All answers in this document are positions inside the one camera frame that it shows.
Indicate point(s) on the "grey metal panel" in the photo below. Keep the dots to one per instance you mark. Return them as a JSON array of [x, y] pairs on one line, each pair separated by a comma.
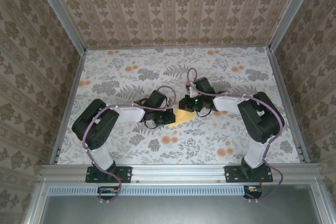
[[170, 211]]

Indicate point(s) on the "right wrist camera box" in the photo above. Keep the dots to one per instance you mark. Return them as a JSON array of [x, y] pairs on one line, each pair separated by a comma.
[[191, 90]]

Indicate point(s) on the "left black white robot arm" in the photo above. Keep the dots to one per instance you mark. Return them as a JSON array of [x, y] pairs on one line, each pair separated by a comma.
[[94, 127]]

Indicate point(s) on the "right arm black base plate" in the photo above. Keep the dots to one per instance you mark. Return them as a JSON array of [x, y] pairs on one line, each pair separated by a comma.
[[231, 174]]

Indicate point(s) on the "yellow cloth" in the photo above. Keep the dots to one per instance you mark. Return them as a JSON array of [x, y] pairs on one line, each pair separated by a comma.
[[183, 118]]

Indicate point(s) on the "black connector board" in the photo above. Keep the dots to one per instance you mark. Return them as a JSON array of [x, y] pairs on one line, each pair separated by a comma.
[[253, 193], [107, 193]]

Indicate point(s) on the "aluminium side rail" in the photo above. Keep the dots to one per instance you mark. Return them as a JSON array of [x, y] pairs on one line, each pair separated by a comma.
[[76, 77], [279, 77]]

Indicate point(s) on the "floral table cloth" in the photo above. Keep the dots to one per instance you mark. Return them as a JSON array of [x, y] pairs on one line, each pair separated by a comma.
[[168, 150]]

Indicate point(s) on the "aluminium rear rail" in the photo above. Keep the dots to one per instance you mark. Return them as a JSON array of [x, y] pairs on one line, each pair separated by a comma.
[[178, 48]]

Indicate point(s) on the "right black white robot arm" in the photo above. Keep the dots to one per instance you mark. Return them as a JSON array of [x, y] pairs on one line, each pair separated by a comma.
[[262, 121]]

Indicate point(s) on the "aluminium mounting rail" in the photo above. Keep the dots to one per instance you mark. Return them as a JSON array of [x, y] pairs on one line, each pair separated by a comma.
[[178, 172]]

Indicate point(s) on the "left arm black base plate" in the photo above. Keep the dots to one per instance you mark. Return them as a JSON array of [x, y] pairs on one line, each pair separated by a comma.
[[126, 174]]

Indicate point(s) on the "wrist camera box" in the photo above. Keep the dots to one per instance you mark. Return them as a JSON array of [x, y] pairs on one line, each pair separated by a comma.
[[170, 100], [191, 90]]

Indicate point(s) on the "aluminium frame post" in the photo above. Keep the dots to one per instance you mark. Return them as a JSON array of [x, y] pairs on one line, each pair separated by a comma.
[[294, 11], [59, 14]]

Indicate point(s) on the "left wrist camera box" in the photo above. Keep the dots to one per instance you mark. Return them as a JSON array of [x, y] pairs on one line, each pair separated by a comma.
[[170, 100]]

